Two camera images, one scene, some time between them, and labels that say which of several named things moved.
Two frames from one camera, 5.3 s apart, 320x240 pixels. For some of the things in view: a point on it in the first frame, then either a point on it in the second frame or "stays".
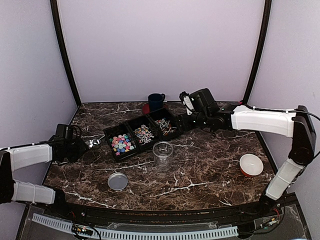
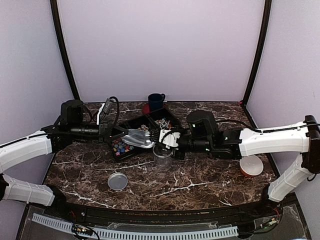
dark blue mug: [155, 101] stays
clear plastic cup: [162, 151] stays
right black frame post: [264, 39] stays
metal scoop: [91, 143] -> [138, 138]
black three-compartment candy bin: [127, 139] stays
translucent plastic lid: [117, 181] stays
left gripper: [82, 148] -> [105, 128]
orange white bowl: [250, 165] stays
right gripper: [183, 124] -> [178, 156]
